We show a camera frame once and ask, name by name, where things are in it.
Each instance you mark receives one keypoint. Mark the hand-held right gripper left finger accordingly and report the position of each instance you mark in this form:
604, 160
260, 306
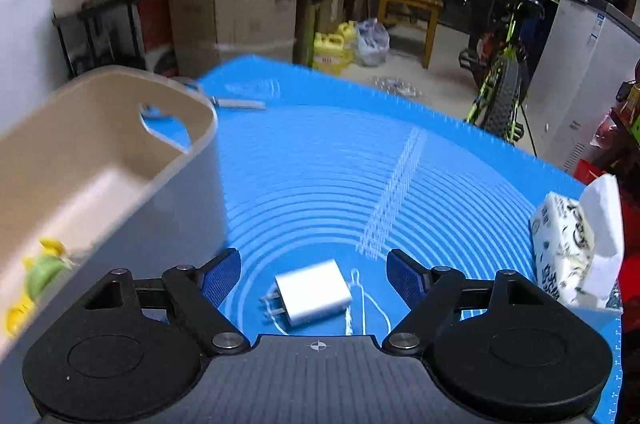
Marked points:
222, 276

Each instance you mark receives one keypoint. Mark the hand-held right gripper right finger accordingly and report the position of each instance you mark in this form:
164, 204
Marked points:
404, 276

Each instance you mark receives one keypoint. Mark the white charger plug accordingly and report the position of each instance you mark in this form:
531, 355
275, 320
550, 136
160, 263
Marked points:
315, 294

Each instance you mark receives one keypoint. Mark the beige plastic basket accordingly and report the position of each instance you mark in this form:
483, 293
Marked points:
100, 164

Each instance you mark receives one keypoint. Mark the green round lid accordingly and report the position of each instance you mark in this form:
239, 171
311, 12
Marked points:
45, 274

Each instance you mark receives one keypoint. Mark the yellow plastic tool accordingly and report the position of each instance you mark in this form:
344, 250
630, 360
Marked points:
20, 316

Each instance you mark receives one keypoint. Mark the blue silicone mat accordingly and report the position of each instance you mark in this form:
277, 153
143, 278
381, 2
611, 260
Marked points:
325, 164

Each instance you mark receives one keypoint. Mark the white tissue pack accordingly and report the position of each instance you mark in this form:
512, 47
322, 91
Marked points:
570, 244

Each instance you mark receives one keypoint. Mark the metal scissors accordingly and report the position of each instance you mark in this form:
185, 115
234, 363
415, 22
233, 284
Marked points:
240, 103

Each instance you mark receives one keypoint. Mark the black green bicycle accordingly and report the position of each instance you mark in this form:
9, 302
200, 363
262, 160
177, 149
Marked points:
505, 74

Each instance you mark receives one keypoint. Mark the clear plastic bag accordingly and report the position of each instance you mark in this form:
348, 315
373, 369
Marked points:
372, 42

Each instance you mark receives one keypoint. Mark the yellow plastic jugs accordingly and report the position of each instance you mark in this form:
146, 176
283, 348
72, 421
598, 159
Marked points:
332, 49

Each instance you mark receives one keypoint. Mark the large plain cardboard box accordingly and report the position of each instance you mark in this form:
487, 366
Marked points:
250, 14

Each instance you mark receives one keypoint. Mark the white chest freezer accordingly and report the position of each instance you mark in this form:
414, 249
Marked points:
580, 74

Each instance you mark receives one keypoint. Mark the black metal rack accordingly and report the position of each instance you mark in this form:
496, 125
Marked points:
100, 34

